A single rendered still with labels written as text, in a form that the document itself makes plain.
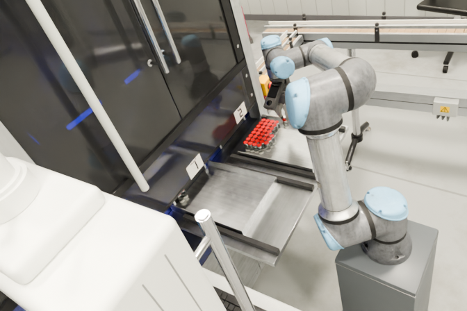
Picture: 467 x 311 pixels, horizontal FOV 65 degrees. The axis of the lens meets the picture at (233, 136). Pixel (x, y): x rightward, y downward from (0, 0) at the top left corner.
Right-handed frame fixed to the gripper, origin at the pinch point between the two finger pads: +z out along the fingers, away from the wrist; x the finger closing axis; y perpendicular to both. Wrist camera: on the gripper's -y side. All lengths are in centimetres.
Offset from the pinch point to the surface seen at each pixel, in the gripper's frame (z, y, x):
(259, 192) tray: 10.4, -31.9, -3.5
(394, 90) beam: 44, 89, -21
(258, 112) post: 6.9, 9.0, 19.6
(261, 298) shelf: 18, -65, -21
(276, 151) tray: 10.4, -9.5, 0.6
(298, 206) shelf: 10.7, -32.7, -19.9
